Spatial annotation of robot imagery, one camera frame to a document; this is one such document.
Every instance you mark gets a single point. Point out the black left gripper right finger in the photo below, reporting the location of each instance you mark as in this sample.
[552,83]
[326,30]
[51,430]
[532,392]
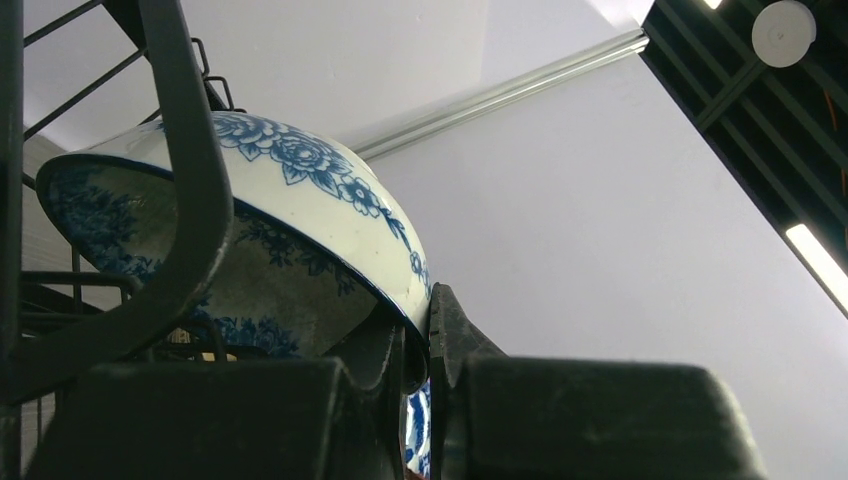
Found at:
[496,416]

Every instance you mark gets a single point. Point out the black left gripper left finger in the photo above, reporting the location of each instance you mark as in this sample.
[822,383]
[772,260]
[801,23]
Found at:
[335,417]

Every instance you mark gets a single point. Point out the white blue floral bowl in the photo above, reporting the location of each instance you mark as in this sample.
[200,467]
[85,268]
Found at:
[318,242]

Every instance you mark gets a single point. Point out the blue white zigzag bowl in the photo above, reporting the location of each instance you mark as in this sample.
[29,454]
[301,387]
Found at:
[418,426]

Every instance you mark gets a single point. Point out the ceiling strip light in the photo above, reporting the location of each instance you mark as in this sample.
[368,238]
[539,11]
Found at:
[820,261]

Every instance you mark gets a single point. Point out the white round ceiling fixture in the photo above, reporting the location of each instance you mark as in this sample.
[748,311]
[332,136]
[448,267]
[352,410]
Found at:
[783,32]

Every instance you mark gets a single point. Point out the black wire dish rack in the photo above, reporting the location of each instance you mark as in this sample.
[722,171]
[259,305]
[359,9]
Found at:
[31,369]

